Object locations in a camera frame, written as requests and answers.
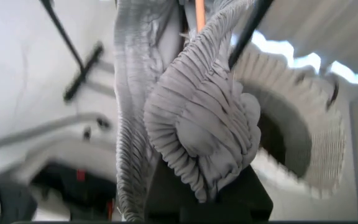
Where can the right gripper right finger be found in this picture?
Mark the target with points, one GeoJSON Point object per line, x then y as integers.
{"type": "Point", "coordinates": [247, 199]}

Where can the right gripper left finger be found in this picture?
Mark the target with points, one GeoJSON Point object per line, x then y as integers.
{"type": "Point", "coordinates": [166, 199]}

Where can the pale grey shorts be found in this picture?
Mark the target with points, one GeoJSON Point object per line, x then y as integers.
{"type": "Point", "coordinates": [197, 118]}

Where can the pink clothes hanger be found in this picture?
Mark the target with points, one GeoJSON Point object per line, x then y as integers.
{"type": "Point", "coordinates": [200, 15]}

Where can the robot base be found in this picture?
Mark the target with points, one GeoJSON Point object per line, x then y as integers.
{"type": "Point", "coordinates": [61, 186]}

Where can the white laundry basket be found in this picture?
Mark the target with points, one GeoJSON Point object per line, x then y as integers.
{"type": "Point", "coordinates": [315, 130]}

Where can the black clothes rack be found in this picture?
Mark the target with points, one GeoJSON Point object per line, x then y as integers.
{"type": "Point", "coordinates": [82, 71]}

